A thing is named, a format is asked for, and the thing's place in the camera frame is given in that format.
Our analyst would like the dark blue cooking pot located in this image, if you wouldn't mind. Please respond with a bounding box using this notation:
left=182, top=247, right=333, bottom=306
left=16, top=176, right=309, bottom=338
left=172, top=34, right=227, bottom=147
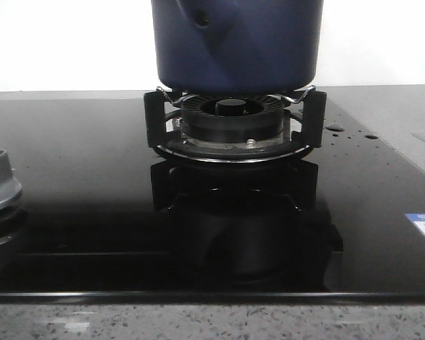
left=151, top=0, right=323, bottom=95

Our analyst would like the black pot support grate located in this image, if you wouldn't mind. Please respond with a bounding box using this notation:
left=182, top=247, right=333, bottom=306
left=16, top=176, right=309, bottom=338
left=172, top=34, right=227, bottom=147
left=144, top=86, right=327, bottom=164

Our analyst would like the black gas burner head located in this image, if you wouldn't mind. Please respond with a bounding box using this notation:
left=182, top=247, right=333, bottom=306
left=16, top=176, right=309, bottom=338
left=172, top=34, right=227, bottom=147
left=181, top=95, right=285, bottom=142

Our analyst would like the black glass gas cooktop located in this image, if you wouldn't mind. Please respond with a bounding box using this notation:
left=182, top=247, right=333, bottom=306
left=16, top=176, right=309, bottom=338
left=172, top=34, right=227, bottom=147
left=0, top=98, right=425, bottom=304

